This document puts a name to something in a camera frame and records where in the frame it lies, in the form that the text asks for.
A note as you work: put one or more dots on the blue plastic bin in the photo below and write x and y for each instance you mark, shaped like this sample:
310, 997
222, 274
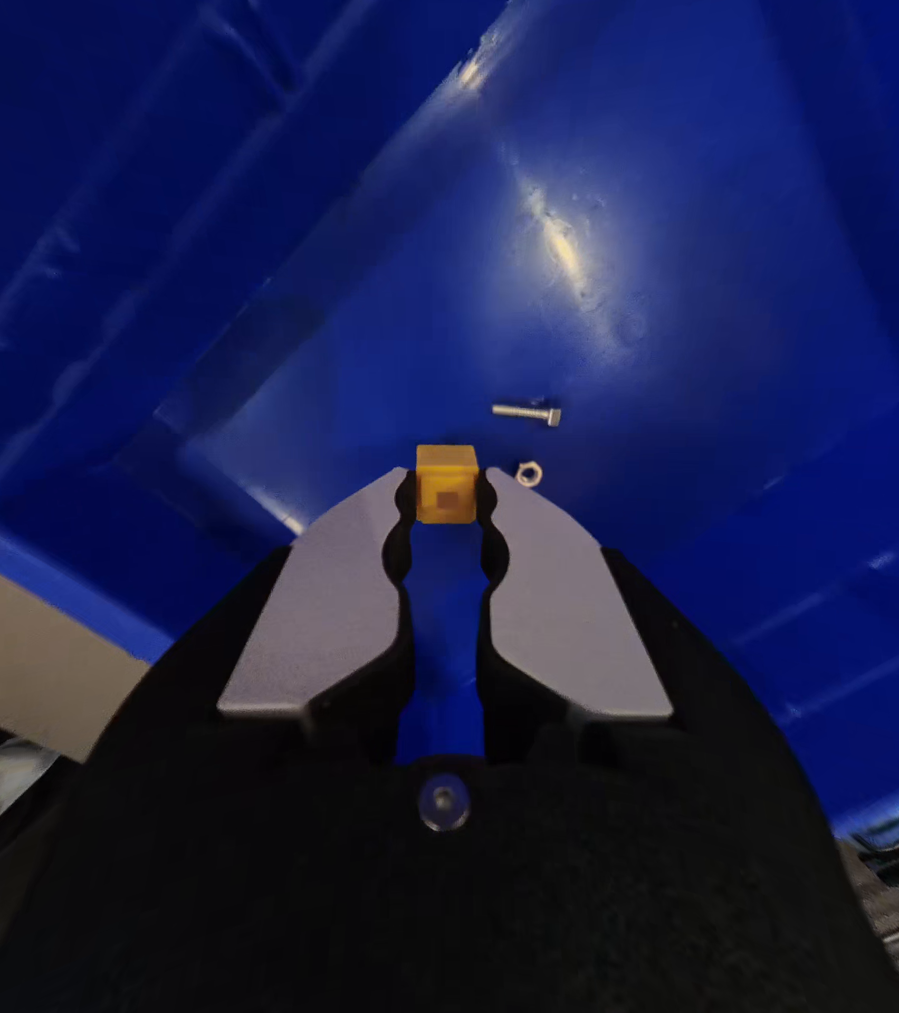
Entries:
180, 237

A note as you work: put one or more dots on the small metal screw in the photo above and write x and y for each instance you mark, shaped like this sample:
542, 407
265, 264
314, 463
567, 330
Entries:
529, 413

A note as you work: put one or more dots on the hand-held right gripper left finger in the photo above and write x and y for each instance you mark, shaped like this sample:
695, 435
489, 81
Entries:
323, 625

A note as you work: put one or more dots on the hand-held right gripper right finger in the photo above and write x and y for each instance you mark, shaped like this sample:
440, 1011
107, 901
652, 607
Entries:
576, 633

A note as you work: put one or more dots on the small yellow cube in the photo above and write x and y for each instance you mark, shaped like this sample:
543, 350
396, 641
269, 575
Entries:
446, 487

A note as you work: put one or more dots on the small metal nut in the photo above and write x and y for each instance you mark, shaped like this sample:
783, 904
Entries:
517, 475

